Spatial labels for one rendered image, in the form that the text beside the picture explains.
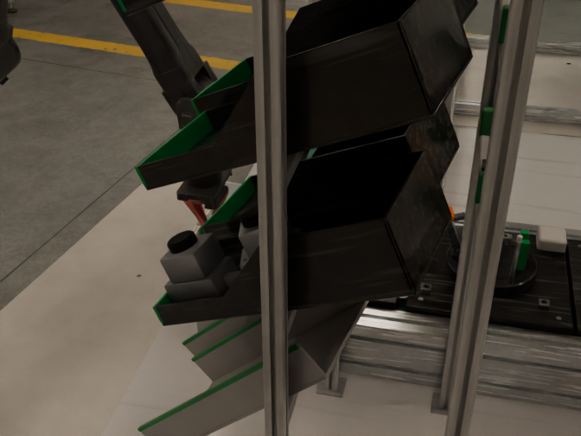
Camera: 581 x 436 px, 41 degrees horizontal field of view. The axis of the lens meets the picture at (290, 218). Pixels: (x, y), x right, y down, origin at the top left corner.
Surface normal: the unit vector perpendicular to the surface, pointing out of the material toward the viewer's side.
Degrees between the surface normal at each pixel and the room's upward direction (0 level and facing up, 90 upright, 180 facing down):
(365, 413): 0
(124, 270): 0
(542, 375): 90
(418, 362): 90
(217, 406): 90
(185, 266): 90
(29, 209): 0
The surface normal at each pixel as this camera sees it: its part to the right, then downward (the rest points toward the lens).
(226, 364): -0.40, 0.50
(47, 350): 0.00, -0.84
